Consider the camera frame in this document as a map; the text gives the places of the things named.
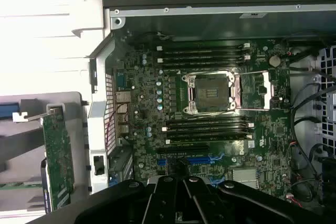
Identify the silver coin cell battery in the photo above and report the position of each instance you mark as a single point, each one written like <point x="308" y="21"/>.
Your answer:
<point x="274" y="61"/>

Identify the blue expansion slot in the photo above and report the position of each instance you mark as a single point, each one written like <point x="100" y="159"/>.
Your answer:
<point x="199" y="161"/>

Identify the black plastic shroud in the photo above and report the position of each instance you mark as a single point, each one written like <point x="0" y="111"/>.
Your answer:
<point x="328" y="169"/>

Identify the green RAM stick bare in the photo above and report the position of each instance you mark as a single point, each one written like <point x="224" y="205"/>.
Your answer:
<point x="21" y="186"/>

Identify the long black expansion slot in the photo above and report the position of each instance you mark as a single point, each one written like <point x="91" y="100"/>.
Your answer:
<point x="183" y="150"/>

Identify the open black PC case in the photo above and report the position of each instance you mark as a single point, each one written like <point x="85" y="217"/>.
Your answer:
<point x="236" y="24"/>

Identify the green motherboard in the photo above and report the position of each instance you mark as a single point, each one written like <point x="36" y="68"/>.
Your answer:
<point x="262" y="129"/>

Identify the grey parts rack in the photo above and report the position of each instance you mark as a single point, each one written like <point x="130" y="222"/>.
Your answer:
<point x="78" y="134"/>

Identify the black RAM slot white latches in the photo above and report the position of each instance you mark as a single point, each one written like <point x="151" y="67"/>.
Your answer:
<point x="207" y="139"/>
<point x="202" y="47"/>
<point x="202" y="59"/>

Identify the hard disk with blue bracket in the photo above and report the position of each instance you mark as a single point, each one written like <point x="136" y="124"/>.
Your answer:
<point x="8" y="110"/>

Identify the perforated metal disk bay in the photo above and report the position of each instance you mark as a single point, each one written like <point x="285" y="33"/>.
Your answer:
<point x="330" y="108"/>

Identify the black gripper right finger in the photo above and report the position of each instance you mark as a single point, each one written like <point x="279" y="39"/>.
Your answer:
<point x="236" y="203"/>

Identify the thin metal locking lever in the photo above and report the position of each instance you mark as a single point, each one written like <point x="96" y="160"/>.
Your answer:
<point x="252" y="72"/>

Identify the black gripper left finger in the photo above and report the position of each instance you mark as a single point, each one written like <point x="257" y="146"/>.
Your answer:
<point x="118" y="203"/>

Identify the CPU socket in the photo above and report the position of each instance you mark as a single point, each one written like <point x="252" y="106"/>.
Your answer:
<point x="210" y="93"/>

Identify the metal socket cover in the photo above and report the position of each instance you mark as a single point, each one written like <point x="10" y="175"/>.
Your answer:
<point x="266" y="93"/>

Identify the silver chipset heatsink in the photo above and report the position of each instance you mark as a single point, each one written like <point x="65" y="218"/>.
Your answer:
<point x="244" y="178"/>

